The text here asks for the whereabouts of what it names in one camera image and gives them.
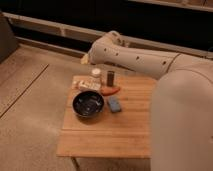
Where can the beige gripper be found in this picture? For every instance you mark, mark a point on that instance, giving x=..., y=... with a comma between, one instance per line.
x=85, y=59

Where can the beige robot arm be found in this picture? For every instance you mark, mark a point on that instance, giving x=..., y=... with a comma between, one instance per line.
x=181, y=116

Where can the dark brown cylinder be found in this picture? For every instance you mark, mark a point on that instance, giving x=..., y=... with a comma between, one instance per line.
x=110, y=78

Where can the orange carrot toy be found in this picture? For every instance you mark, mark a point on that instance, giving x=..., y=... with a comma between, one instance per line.
x=107, y=91

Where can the black bowl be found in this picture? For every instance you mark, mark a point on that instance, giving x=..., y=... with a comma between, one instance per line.
x=88, y=104

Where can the grey cabinet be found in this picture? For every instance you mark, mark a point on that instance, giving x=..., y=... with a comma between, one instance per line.
x=8, y=41

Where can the wooden table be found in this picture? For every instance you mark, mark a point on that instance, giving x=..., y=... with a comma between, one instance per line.
x=125, y=134

